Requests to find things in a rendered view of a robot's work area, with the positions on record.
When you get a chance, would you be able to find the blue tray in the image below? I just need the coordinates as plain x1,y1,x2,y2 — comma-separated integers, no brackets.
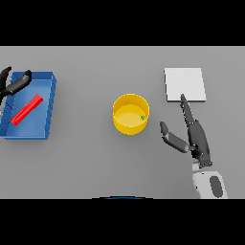
0,71,57,141

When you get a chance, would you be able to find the pale square scale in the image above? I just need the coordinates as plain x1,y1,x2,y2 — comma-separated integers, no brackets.
164,67,208,103

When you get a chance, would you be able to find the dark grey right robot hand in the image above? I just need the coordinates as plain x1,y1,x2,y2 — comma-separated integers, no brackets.
159,93,213,168

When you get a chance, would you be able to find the yellow bowl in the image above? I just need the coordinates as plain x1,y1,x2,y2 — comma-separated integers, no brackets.
112,93,150,136

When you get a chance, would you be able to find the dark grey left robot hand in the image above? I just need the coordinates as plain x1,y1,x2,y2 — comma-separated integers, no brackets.
0,66,33,109

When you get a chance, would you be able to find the red beaker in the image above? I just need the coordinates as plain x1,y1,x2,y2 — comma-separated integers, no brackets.
10,93,44,126

